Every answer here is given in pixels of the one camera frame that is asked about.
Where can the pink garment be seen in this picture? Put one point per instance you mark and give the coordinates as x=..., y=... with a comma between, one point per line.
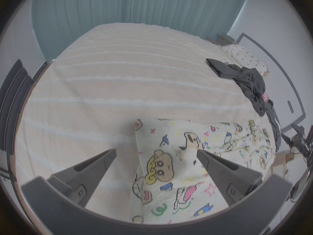
x=265, y=97

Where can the dark grey chest of drawers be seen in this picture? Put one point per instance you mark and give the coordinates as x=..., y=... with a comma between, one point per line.
x=14, y=87

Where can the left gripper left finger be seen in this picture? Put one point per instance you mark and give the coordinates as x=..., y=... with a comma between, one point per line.
x=80, y=180

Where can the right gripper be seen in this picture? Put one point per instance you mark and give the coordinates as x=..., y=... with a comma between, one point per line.
x=300, y=143

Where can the blue-green curtain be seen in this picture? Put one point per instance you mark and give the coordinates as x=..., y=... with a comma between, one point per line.
x=97, y=8

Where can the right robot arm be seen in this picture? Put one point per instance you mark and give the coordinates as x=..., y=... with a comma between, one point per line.
x=310, y=153

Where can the white printed pyjama top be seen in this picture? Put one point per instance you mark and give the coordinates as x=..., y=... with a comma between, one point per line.
x=171, y=136

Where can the grey bedside table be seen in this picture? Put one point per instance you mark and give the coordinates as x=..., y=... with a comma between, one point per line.
x=223, y=39

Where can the white printed pillow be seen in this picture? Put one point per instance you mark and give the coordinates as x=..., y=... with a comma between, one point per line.
x=247, y=55

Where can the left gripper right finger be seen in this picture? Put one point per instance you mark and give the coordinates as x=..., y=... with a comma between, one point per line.
x=232, y=180

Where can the dark grey garment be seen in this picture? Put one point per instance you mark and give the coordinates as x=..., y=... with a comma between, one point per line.
x=275, y=126

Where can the bed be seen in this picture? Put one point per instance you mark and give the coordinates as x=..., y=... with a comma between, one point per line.
x=97, y=94

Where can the black garment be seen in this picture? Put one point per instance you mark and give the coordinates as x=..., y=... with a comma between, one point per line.
x=247, y=82

